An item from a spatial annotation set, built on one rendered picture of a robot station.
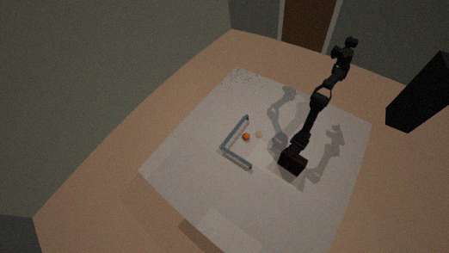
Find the low clear corner walls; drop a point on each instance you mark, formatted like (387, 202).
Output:
(235, 134)

